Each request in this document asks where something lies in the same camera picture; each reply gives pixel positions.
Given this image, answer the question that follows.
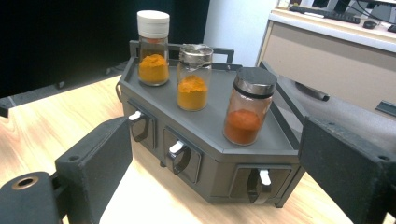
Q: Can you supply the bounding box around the beige desk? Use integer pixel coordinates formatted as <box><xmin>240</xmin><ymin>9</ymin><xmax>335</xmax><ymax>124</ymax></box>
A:
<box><xmin>256</xmin><ymin>7</ymin><xmax>396</xmax><ymax>120</ymax></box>

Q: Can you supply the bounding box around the white-lid spice jar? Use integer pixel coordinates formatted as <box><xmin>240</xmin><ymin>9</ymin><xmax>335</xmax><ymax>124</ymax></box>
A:
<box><xmin>136</xmin><ymin>9</ymin><xmax>171</xmax><ymax>87</ymax></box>

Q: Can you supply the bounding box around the dark curtain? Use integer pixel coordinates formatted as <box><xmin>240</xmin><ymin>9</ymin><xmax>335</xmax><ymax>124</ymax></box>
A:
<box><xmin>0</xmin><ymin>0</ymin><xmax>211</xmax><ymax>99</ymax></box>

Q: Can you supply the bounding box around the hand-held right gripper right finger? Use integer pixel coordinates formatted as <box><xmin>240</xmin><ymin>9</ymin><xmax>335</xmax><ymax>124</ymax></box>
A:
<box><xmin>298</xmin><ymin>116</ymin><xmax>396</xmax><ymax>224</ymax></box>

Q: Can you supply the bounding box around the silver-lid spice jar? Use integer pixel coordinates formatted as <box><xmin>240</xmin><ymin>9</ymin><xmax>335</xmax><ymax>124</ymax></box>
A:
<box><xmin>176</xmin><ymin>43</ymin><xmax>215</xmax><ymax>112</ymax></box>

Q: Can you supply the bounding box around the black monitor stand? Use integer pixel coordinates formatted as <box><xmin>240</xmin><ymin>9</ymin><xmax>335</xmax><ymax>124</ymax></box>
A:
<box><xmin>312</xmin><ymin>0</ymin><xmax>351</xmax><ymax>13</ymax></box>

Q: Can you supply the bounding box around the dark grey desk handle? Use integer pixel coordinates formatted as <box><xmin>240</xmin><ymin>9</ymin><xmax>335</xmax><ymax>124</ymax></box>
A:
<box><xmin>375</xmin><ymin>100</ymin><xmax>396</xmax><ymax>119</ymax></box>

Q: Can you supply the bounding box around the white panel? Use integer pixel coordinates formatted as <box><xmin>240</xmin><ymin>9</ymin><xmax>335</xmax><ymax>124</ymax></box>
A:
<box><xmin>203</xmin><ymin>0</ymin><xmax>279</xmax><ymax>68</ymax></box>

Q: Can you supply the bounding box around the black keyboard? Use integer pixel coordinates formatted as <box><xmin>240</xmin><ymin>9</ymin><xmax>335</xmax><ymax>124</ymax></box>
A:
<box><xmin>289</xmin><ymin>4</ymin><xmax>362</xmax><ymax>25</ymax></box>

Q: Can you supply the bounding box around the black-lid spice jar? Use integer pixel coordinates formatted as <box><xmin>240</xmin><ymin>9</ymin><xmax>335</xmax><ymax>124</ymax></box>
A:
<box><xmin>222</xmin><ymin>66</ymin><xmax>278</xmax><ymax>147</ymax></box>

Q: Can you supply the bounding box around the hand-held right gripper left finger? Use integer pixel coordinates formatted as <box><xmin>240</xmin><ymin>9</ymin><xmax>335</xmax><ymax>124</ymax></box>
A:
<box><xmin>54</xmin><ymin>116</ymin><xmax>134</xmax><ymax>224</ymax></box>

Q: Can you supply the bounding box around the black corner shelf rack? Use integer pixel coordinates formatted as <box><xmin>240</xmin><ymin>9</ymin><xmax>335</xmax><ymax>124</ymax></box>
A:
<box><xmin>115</xmin><ymin>39</ymin><xmax>312</xmax><ymax>209</ymax></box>

